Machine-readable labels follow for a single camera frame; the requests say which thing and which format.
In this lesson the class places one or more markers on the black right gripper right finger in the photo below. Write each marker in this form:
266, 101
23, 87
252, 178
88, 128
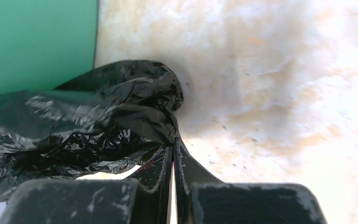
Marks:
204, 199

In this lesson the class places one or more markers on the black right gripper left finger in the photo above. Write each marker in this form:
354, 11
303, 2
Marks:
141, 198

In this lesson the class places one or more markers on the green plastic trash bin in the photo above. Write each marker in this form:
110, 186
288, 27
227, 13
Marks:
44, 43

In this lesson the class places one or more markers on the black trash bag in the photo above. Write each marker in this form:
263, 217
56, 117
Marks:
108, 119

